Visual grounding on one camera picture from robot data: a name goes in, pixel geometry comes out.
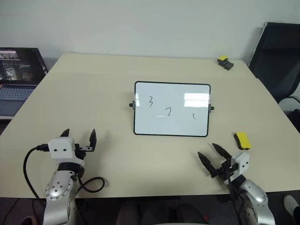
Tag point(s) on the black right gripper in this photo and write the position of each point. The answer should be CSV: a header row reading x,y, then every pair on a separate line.
x,y
223,171

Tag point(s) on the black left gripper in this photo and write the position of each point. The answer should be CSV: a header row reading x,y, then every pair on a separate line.
x,y
79,153

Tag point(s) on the large yellow whiteboard eraser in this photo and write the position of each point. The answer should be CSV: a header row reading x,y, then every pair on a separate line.
x,y
243,140

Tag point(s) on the black-framed tabletop whiteboard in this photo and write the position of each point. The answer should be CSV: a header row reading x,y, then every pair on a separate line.
x,y
171,110

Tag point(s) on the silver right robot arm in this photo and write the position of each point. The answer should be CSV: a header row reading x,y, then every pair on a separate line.
x,y
255,192

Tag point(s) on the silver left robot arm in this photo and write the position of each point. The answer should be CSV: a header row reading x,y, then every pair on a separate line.
x,y
58,187

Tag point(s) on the dark rounded shape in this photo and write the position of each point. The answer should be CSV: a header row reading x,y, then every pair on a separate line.
x,y
191,215

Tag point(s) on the open grey laptop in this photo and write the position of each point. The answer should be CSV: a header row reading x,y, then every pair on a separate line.
x,y
16,77

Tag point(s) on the grey shoe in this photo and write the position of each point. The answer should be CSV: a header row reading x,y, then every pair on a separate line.
x,y
291,205

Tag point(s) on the white rounded chair part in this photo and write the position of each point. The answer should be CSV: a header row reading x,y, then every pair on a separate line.
x,y
290,104

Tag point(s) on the black office chair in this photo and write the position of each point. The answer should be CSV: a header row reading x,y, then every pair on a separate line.
x,y
276,58

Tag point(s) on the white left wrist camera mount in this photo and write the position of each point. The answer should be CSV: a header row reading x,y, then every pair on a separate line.
x,y
61,147

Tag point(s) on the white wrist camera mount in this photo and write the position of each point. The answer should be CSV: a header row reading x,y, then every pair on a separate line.
x,y
61,147
242,164

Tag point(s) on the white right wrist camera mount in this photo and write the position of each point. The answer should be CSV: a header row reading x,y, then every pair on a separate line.
x,y
242,164

